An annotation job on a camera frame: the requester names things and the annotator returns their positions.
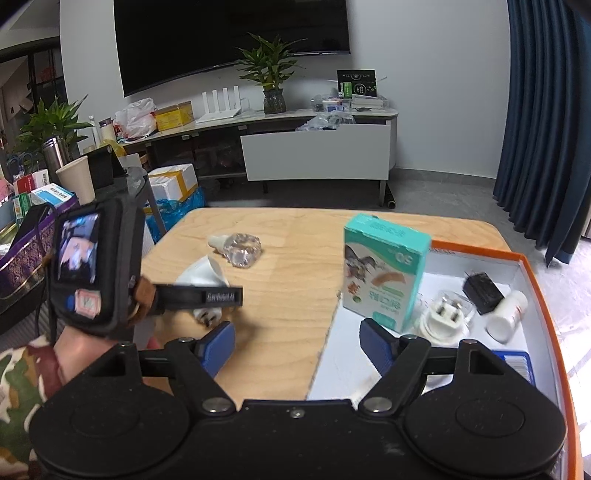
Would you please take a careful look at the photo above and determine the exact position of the dark blue curtain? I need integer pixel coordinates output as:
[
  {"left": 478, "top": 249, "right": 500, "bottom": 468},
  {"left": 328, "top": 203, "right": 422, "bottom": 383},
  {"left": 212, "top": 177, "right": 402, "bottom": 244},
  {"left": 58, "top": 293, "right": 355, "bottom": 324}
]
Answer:
[{"left": 492, "top": 0, "right": 591, "bottom": 268}]

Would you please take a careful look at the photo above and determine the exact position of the red white box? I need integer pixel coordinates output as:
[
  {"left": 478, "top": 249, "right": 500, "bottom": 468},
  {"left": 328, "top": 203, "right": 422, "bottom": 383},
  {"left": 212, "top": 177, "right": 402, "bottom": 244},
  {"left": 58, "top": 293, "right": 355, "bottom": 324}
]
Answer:
[{"left": 14, "top": 169, "right": 49, "bottom": 195}]

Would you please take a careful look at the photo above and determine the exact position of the person's left hand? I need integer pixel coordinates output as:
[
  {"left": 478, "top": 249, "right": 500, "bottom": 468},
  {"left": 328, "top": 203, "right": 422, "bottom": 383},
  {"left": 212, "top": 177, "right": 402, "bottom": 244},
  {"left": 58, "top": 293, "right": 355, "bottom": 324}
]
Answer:
[{"left": 54, "top": 324, "right": 162, "bottom": 385}]

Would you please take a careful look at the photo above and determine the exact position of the green white bandage box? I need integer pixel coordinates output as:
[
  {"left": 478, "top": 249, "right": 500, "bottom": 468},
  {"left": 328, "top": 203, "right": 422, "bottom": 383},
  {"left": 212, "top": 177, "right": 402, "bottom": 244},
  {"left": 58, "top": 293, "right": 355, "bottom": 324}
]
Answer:
[{"left": 341, "top": 213, "right": 432, "bottom": 334}]

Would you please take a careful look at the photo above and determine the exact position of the white plastic bag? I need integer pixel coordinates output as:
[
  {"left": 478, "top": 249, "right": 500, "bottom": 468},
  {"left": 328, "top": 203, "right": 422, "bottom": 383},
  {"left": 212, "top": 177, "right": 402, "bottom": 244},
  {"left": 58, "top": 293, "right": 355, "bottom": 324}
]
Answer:
[{"left": 113, "top": 98, "right": 158, "bottom": 138}]

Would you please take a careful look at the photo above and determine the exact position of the black green box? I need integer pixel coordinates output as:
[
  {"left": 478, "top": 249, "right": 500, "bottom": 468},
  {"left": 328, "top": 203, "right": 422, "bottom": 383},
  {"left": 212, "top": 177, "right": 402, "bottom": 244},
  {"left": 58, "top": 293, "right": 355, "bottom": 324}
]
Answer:
[{"left": 336, "top": 69, "right": 378, "bottom": 99}]

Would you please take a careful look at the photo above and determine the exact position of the steel tumbler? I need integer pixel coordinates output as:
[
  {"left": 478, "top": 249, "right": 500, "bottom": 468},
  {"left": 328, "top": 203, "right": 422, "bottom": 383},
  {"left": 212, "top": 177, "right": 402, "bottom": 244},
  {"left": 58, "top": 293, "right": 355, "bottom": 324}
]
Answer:
[{"left": 42, "top": 137, "right": 70, "bottom": 171}]

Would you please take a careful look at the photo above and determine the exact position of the blue plastic bag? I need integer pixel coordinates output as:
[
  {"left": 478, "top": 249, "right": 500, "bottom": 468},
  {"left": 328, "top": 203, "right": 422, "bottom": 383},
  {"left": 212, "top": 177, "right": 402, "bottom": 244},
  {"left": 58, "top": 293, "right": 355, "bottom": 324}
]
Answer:
[{"left": 145, "top": 187, "right": 206, "bottom": 232}]

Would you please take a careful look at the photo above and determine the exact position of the white pill bottle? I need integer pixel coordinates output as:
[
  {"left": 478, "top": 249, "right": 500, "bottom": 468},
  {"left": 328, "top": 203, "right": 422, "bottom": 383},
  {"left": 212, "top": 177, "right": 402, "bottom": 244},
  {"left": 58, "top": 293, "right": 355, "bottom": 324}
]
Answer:
[{"left": 486, "top": 291, "right": 528, "bottom": 343}]

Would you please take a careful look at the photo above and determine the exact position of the plant in glass vase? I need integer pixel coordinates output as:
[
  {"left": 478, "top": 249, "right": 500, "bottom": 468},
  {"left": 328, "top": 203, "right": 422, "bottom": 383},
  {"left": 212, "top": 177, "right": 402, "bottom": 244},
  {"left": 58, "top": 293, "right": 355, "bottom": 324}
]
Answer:
[{"left": 235, "top": 32, "right": 305, "bottom": 115}]

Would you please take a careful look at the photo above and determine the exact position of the blue packet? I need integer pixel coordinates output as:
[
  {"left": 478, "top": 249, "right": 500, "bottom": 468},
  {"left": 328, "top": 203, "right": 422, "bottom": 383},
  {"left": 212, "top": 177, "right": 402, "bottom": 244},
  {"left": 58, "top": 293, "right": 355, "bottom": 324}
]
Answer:
[{"left": 492, "top": 350, "right": 536, "bottom": 386}]

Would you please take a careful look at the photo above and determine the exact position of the green medicine box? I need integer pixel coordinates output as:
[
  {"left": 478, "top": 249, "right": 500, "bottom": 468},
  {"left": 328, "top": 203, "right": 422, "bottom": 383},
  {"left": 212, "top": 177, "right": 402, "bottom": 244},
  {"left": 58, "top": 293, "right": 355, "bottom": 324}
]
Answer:
[{"left": 13, "top": 193, "right": 33, "bottom": 224}]

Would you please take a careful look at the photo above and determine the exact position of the yellow white cardboard box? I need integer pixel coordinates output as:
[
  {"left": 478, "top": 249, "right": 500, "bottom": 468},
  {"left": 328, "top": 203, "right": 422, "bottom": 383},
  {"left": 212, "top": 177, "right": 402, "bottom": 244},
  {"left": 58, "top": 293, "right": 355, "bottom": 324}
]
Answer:
[{"left": 148, "top": 163, "right": 199, "bottom": 204}]

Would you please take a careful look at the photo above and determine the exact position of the white router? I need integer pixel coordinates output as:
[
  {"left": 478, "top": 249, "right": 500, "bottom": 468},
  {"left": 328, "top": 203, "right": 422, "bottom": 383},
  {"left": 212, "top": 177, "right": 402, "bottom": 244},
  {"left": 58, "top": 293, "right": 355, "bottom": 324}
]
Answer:
[{"left": 196, "top": 85, "right": 242, "bottom": 123}]

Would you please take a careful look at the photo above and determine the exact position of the person's left forearm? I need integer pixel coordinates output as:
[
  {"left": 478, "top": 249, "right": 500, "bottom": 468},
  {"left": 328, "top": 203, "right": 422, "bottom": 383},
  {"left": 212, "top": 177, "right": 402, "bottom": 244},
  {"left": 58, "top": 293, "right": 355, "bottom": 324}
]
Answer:
[{"left": 0, "top": 335, "right": 65, "bottom": 480}]

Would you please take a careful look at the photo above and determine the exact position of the beige paper cup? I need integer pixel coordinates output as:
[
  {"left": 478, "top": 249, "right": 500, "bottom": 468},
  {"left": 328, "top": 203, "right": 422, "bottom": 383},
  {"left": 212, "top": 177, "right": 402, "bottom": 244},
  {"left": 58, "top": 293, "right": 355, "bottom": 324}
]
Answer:
[{"left": 56, "top": 156, "right": 96, "bottom": 204}]

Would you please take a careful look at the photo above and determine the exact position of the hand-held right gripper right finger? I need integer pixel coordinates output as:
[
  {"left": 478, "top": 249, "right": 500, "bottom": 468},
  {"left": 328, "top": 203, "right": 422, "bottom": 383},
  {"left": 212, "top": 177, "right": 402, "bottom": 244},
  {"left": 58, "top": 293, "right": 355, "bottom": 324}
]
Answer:
[{"left": 358, "top": 318, "right": 522, "bottom": 415}]

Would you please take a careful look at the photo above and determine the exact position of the purple patterned tin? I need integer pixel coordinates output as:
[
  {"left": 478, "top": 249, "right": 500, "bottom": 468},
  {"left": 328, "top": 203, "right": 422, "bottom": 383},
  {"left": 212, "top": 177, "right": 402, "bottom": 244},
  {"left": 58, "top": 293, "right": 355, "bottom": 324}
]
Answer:
[{"left": 0, "top": 203, "right": 61, "bottom": 301}]

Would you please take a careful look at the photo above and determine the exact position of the leafy green plant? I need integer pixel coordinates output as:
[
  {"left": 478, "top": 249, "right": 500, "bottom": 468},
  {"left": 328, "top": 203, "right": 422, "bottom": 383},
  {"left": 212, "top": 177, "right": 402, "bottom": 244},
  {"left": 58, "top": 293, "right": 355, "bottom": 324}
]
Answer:
[{"left": 9, "top": 95, "right": 93, "bottom": 158}]

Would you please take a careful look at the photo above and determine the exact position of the orange rimmed white box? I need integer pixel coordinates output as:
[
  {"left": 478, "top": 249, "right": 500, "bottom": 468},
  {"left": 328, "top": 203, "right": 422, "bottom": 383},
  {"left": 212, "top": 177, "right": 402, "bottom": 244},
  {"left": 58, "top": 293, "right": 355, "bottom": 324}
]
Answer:
[{"left": 307, "top": 239, "right": 585, "bottom": 480}]

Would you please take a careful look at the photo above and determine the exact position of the white plug adapter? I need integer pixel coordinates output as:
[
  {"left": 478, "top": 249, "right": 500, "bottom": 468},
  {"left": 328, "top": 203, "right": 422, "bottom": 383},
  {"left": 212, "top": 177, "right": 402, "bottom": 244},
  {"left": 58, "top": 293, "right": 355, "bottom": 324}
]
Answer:
[{"left": 412, "top": 290, "right": 475, "bottom": 344}]

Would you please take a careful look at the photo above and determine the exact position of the clear empty bottle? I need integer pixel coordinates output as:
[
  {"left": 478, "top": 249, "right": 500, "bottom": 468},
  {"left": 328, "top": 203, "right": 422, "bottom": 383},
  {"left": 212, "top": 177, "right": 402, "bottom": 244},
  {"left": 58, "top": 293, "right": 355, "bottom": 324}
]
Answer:
[{"left": 207, "top": 233, "right": 264, "bottom": 269}]

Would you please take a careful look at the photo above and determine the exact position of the black power adapter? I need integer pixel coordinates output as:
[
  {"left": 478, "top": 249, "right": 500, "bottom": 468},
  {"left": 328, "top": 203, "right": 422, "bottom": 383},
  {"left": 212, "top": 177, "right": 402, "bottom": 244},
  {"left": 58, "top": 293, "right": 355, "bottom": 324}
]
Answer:
[{"left": 463, "top": 272, "right": 504, "bottom": 315}]

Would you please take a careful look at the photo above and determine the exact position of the black television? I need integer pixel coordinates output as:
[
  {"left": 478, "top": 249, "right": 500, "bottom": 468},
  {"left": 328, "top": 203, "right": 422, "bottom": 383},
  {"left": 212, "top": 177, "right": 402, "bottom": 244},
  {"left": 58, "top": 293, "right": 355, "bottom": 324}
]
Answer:
[{"left": 113, "top": 0, "right": 352, "bottom": 97}]

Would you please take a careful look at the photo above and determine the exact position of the black phone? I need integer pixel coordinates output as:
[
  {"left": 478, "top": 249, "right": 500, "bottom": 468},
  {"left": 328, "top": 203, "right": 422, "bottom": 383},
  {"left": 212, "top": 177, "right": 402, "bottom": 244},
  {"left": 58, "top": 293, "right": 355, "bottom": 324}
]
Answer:
[{"left": 9, "top": 203, "right": 54, "bottom": 250}]

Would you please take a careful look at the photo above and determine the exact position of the white blue medicine box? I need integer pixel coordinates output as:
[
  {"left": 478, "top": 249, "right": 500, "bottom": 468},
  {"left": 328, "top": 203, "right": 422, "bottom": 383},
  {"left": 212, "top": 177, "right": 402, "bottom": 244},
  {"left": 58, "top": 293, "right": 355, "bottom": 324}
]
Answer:
[{"left": 30, "top": 183, "right": 78, "bottom": 206}]

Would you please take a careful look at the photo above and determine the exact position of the pile of clear plastic packets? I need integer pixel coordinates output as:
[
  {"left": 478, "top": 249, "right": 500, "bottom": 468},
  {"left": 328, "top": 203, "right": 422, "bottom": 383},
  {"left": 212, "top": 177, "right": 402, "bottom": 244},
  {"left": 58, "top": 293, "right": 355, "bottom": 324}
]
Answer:
[{"left": 295, "top": 95, "right": 386, "bottom": 132}]

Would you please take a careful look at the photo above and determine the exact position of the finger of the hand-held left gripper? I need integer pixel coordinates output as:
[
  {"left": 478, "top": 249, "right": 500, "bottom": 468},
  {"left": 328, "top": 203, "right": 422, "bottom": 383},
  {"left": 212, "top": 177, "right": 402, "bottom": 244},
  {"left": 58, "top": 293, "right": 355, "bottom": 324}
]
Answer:
[{"left": 154, "top": 284, "right": 244, "bottom": 313}]

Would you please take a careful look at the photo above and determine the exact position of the white mosquito repellent heater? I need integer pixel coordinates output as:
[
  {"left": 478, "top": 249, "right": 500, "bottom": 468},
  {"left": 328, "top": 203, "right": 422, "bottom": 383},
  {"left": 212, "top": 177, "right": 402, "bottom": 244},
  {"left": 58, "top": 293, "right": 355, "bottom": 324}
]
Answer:
[{"left": 174, "top": 256, "right": 232, "bottom": 326}]

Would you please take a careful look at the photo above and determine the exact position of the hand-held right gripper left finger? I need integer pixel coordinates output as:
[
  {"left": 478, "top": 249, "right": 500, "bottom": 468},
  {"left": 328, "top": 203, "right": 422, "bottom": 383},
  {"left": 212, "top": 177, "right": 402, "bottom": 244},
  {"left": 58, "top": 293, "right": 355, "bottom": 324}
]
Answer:
[{"left": 88, "top": 322, "right": 236, "bottom": 415}]

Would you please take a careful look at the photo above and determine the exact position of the white television cabinet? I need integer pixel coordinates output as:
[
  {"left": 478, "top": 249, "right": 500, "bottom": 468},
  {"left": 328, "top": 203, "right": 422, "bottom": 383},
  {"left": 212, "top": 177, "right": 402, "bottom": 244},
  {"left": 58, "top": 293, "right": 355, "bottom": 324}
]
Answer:
[{"left": 117, "top": 106, "right": 399, "bottom": 206}]

